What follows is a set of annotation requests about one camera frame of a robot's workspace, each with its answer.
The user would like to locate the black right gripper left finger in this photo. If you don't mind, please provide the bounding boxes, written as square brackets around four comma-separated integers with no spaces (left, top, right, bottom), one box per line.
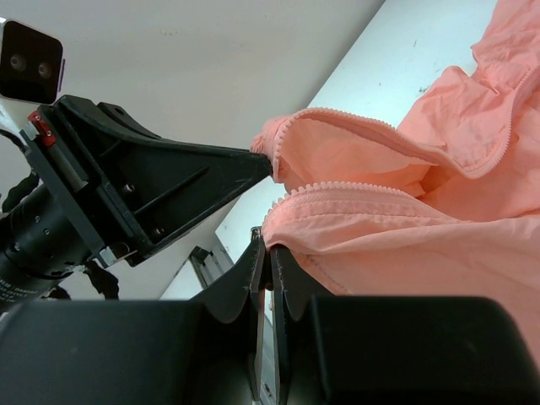
[197,227,266,401]

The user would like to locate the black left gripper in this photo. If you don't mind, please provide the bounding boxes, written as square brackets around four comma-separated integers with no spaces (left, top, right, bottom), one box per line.
[21,95,272,267]

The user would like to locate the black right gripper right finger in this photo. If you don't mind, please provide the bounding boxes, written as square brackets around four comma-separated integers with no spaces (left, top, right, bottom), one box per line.
[270,246,320,404]

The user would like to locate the salmon pink zip jacket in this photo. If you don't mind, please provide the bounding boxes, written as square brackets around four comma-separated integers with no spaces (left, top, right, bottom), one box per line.
[251,1,539,357]

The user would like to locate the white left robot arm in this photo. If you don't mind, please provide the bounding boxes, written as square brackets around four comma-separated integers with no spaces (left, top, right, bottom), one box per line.
[1,95,272,311]

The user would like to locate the aluminium front rail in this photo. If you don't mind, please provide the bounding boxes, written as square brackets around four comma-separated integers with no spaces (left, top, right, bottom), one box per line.
[159,219,241,300]

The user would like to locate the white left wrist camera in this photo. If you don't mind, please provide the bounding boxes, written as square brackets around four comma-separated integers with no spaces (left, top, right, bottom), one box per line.
[1,19,64,105]

